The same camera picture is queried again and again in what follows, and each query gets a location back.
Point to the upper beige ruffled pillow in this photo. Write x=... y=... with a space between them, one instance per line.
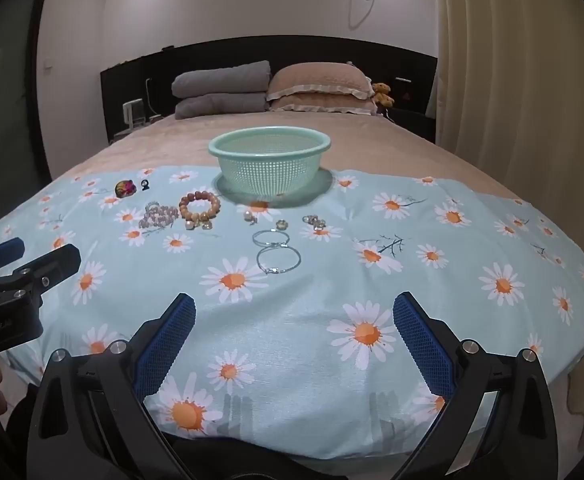
x=320 y=77

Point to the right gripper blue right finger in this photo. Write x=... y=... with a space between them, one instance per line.
x=519 y=440

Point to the mint green plastic basket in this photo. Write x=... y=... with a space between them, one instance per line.
x=269 y=161

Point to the cream curtain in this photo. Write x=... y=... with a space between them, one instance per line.
x=510 y=98

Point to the upper grey folded blanket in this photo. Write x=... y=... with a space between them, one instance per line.
x=246 y=78

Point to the lower beige ruffled pillow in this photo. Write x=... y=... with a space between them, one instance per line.
x=324 y=103

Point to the small brown teddy bear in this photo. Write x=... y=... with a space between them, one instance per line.
x=382 y=95

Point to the lower grey folded blanket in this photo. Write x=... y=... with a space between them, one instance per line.
x=221 y=104

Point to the grey folded blanket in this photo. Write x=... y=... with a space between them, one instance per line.
x=221 y=104
x=246 y=78

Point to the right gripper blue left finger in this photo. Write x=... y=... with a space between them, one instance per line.
x=89 y=419

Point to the small silver hoop bangle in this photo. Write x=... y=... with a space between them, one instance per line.
x=270 y=238

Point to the beige bed blanket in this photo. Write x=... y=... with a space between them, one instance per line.
x=370 y=144

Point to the daisy print blue cloth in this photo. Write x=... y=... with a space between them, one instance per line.
x=308 y=362

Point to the large silver hoop bangle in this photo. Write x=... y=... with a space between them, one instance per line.
x=278 y=259

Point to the silver ring cluster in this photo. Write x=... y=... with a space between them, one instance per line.
x=315 y=222

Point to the white device on nightstand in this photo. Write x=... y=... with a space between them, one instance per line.
x=134 y=114

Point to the multicolour round brooch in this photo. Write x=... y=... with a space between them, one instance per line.
x=125 y=188

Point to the beige ruffled pillow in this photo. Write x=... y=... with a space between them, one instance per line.
x=320 y=77
x=324 y=103

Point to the black headboard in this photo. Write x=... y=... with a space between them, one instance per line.
x=409 y=74

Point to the dark door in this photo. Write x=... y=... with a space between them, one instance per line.
x=24 y=169

